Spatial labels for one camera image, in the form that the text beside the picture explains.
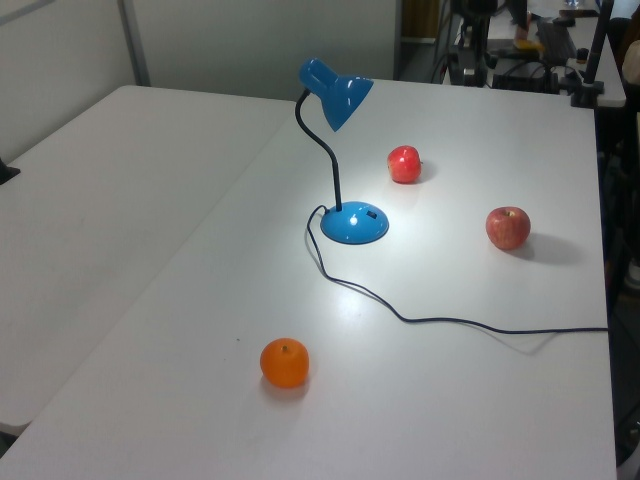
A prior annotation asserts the black metal equipment stand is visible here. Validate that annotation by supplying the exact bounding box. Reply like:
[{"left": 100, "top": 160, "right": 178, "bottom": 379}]
[{"left": 447, "top": 0, "right": 499, "bottom": 89}]

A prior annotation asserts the white side table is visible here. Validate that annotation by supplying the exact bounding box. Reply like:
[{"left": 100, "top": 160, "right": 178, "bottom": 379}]
[{"left": 0, "top": 84, "right": 296, "bottom": 436}]

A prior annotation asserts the black clamp pole stand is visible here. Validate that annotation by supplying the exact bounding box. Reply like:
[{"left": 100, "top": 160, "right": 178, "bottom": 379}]
[{"left": 571, "top": 0, "right": 616, "bottom": 109}]

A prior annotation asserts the black equipment box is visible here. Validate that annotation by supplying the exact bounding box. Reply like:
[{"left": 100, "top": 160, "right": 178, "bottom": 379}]
[{"left": 492, "top": 59, "right": 564, "bottom": 94}]

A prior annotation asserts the orange mandarin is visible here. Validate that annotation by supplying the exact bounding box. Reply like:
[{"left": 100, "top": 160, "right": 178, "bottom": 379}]
[{"left": 259, "top": 338, "right": 310, "bottom": 389}]

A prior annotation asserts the blue desk lamp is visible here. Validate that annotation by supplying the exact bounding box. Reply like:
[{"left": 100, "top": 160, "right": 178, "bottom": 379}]
[{"left": 298, "top": 57, "right": 390, "bottom": 246}]

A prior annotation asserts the black keyboard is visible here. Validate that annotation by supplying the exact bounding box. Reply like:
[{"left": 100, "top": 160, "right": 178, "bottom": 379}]
[{"left": 537, "top": 20, "right": 580, "bottom": 62}]

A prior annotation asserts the bright red apple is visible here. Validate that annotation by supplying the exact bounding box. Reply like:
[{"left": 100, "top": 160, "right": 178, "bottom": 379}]
[{"left": 386, "top": 145, "right": 422, "bottom": 185}]

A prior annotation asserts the white background desk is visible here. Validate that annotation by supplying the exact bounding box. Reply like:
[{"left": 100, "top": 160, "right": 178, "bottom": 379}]
[{"left": 487, "top": 12, "right": 627, "bottom": 109}]

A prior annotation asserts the black lamp power cable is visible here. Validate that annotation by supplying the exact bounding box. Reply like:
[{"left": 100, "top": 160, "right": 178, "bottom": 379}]
[{"left": 305, "top": 204, "right": 610, "bottom": 335}]

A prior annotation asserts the dull red striped apple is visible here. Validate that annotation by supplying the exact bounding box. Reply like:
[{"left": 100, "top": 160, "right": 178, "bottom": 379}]
[{"left": 484, "top": 206, "right": 532, "bottom": 251}]

